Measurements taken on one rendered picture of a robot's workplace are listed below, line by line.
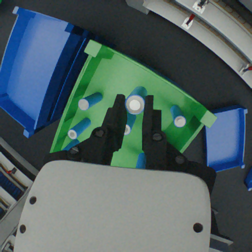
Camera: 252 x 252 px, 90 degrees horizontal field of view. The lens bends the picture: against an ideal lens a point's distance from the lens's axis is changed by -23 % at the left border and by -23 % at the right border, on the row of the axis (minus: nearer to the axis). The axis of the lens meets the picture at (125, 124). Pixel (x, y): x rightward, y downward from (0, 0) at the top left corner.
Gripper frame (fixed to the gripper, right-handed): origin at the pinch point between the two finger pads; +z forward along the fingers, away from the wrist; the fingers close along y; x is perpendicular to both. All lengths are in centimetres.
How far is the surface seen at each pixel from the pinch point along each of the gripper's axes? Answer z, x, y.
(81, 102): 7.8, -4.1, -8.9
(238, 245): -10, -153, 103
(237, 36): 30.4, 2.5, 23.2
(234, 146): 38, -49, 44
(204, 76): 51, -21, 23
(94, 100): 9.8, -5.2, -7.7
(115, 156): 8.3, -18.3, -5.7
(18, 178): 13, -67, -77
